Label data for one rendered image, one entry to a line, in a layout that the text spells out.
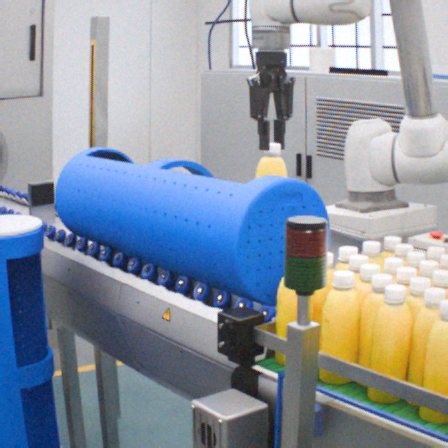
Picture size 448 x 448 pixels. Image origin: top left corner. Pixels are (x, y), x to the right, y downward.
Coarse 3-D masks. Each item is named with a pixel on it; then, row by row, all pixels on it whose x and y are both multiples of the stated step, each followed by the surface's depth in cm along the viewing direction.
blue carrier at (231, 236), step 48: (96, 192) 212; (144, 192) 194; (192, 192) 181; (240, 192) 171; (288, 192) 172; (96, 240) 222; (144, 240) 194; (192, 240) 177; (240, 240) 165; (240, 288) 170
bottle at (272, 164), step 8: (264, 152) 182; (264, 160) 181; (272, 160) 181; (280, 160) 182; (256, 168) 184; (264, 168) 181; (272, 168) 180; (280, 168) 181; (256, 176) 183; (280, 176) 181
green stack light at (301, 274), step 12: (288, 264) 115; (300, 264) 113; (312, 264) 113; (324, 264) 115; (288, 276) 115; (300, 276) 114; (312, 276) 114; (324, 276) 115; (288, 288) 115; (300, 288) 114; (312, 288) 114
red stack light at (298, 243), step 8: (288, 232) 114; (296, 232) 113; (304, 232) 112; (312, 232) 112; (320, 232) 113; (328, 232) 115; (288, 240) 114; (296, 240) 113; (304, 240) 113; (312, 240) 113; (320, 240) 113; (288, 248) 115; (296, 248) 113; (304, 248) 113; (312, 248) 113; (320, 248) 113; (296, 256) 114; (304, 256) 113; (312, 256) 113; (320, 256) 114
